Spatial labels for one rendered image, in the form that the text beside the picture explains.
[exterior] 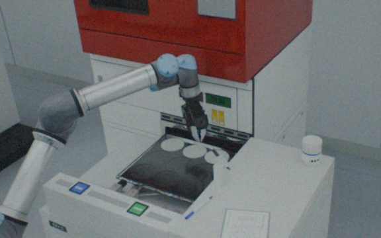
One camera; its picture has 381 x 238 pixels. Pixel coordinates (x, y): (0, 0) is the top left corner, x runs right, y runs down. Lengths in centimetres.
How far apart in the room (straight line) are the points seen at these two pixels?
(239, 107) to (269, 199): 46
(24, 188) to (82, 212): 25
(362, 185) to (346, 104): 56
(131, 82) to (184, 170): 49
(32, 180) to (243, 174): 73
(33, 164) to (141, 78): 45
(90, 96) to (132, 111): 74
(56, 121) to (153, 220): 45
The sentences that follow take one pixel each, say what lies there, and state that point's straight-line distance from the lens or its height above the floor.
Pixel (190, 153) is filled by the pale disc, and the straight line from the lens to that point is 207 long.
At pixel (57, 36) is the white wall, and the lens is 480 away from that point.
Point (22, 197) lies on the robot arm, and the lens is 172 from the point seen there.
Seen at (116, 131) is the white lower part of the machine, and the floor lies 80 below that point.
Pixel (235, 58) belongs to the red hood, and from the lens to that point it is 185.
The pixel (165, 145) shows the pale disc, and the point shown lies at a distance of 214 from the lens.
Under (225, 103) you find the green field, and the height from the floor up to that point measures 109.
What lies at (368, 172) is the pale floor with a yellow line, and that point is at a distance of 357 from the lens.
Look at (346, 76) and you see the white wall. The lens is 346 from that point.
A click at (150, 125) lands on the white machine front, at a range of 232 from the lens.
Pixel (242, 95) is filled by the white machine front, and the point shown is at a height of 114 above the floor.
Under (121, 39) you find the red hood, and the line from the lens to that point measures 213.
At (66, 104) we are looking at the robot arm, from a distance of 161.
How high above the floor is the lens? 205
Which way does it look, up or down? 30 degrees down
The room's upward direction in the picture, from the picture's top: 4 degrees counter-clockwise
